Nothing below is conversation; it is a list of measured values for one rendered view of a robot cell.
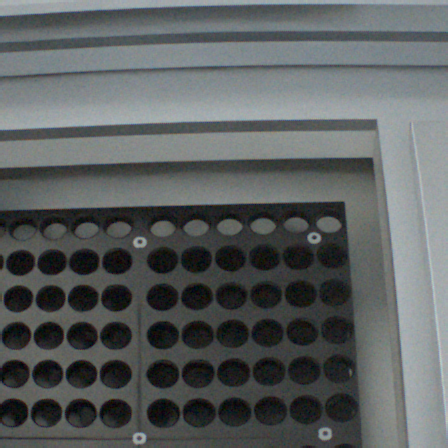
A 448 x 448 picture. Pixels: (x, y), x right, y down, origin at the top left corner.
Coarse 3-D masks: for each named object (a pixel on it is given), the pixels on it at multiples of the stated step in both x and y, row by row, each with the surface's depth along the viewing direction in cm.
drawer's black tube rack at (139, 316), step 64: (0, 256) 54; (64, 256) 54; (128, 256) 54; (192, 256) 58; (256, 256) 58; (320, 256) 55; (0, 320) 52; (64, 320) 52; (128, 320) 52; (192, 320) 52; (256, 320) 52; (320, 320) 52; (0, 384) 51; (64, 384) 51; (128, 384) 51; (192, 384) 54; (256, 384) 51; (320, 384) 50
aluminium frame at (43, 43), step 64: (0, 0) 50; (64, 0) 50; (128, 0) 50; (192, 0) 50; (256, 0) 50; (320, 0) 50; (384, 0) 50; (0, 64) 53; (64, 64) 53; (128, 64) 53; (192, 64) 53; (256, 64) 53; (320, 64) 53; (384, 64) 53
